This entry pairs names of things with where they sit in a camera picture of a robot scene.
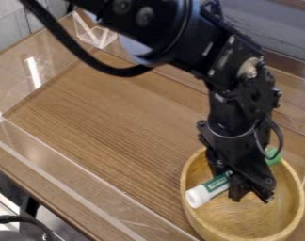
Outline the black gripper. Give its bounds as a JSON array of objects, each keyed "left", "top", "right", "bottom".
[{"left": 196, "top": 119, "right": 279, "bottom": 203}]

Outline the green and white marker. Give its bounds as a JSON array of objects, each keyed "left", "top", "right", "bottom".
[{"left": 184, "top": 146, "right": 281, "bottom": 209}]

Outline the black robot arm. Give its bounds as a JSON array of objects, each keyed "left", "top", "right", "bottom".
[{"left": 18, "top": 0, "right": 281, "bottom": 201}]

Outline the brown wooden bowl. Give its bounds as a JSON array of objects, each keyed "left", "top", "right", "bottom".
[{"left": 180, "top": 149, "right": 305, "bottom": 241}]

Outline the clear acrylic front wall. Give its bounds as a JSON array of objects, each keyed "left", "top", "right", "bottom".
[{"left": 0, "top": 117, "right": 197, "bottom": 241}]

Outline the black cable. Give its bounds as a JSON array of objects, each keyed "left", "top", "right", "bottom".
[{"left": 0, "top": 214, "right": 55, "bottom": 241}]

